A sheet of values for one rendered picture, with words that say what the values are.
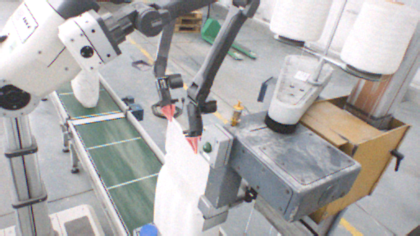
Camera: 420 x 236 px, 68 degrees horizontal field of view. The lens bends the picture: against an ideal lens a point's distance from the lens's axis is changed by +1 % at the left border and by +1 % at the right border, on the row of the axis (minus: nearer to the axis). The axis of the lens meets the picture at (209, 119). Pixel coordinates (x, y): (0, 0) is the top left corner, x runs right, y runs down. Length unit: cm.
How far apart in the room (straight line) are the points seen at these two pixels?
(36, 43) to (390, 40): 94
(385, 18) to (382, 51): 7
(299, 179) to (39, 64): 80
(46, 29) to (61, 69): 12
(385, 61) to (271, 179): 39
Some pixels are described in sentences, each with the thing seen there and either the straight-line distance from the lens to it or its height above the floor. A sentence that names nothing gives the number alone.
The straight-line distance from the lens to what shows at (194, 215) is 128.
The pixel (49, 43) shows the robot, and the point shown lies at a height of 141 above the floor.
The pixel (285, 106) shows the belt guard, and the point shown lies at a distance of 81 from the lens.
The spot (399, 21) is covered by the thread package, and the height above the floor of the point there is 166.
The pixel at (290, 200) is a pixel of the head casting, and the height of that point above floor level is 130.
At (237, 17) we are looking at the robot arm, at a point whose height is 153.
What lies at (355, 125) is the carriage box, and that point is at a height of 133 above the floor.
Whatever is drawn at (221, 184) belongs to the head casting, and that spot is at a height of 117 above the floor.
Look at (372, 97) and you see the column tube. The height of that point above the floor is 140.
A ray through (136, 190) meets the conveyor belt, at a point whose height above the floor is 38.
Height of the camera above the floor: 175
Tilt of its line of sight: 30 degrees down
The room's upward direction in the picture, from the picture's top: 11 degrees clockwise
